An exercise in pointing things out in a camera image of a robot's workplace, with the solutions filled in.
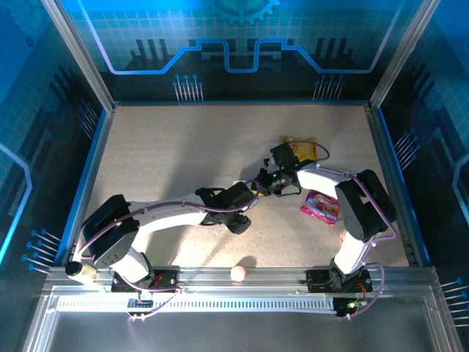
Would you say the yellow snack bag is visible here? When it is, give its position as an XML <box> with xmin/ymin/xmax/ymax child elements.
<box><xmin>283</xmin><ymin>135</ymin><xmax>318</xmax><ymax>162</ymax></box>

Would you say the pink snack bag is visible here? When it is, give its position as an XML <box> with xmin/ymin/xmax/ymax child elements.
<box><xmin>299</xmin><ymin>189</ymin><xmax>340</xmax><ymax>226</ymax></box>

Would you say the beige roll with black cap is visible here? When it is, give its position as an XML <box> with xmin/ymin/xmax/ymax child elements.
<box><xmin>64</xmin><ymin>261</ymin><xmax>98</xmax><ymax>285</ymax></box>

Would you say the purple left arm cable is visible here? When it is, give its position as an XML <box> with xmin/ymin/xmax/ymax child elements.
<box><xmin>75</xmin><ymin>183</ymin><xmax>262</xmax><ymax>323</ymax></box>

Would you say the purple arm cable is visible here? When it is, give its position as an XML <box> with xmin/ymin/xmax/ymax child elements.
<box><xmin>289</xmin><ymin>141</ymin><xmax>399</xmax><ymax>320</ymax></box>
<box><xmin>75</xmin><ymin>183</ymin><xmax>262</xmax><ymax>323</ymax></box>

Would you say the aluminium frame rail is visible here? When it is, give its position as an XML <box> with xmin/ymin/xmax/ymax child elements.
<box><xmin>43</xmin><ymin>266</ymin><xmax>440</xmax><ymax>294</ymax></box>

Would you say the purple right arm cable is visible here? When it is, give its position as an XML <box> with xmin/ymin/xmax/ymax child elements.
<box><xmin>289</xmin><ymin>141</ymin><xmax>399</xmax><ymax>320</ymax></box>

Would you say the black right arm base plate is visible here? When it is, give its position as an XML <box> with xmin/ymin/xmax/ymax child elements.
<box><xmin>306</xmin><ymin>268</ymin><xmax>374</xmax><ymax>293</ymax></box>

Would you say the white slotted cable duct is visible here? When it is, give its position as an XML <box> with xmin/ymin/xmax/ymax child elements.
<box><xmin>56</xmin><ymin>296</ymin><xmax>336</xmax><ymax>313</ymax></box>

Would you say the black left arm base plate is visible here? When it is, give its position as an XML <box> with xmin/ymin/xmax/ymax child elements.
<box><xmin>111</xmin><ymin>268</ymin><xmax>181</xmax><ymax>293</ymax></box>

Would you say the aluminium frame post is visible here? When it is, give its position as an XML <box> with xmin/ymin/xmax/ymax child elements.
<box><xmin>40</xmin><ymin>0</ymin><xmax>117</xmax><ymax>113</ymax></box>
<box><xmin>368</xmin><ymin>0</ymin><xmax>440</xmax><ymax>113</ymax></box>

